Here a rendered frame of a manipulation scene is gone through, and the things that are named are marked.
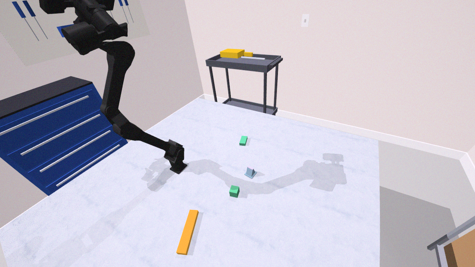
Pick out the green cube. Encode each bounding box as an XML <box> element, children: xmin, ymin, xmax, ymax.
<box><xmin>229</xmin><ymin>185</ymin><xmax>240</xmax><ymax>198</ymax></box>

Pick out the green rectangular block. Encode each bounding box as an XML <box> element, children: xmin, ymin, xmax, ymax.
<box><xmin>239</xmin><ymin>136</ymin><xmax>248</xmax><ymax>146</ymax></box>

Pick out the orange bar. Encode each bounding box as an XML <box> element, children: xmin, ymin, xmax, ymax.
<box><xmin>176</xmin><ymin>210</ymin><xmax>199</xmax><ymax>255</ymax></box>

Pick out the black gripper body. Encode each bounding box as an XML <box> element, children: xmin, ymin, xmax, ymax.
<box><xmin>39</xmin><ymin>0</ymin><xmax>115</xmax><ymax>25</ymax></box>

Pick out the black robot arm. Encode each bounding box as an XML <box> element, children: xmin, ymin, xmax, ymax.
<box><xmin>61</xmin><ymin>11</ymin><xmax>187</xmax><ymax>174</ymax></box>

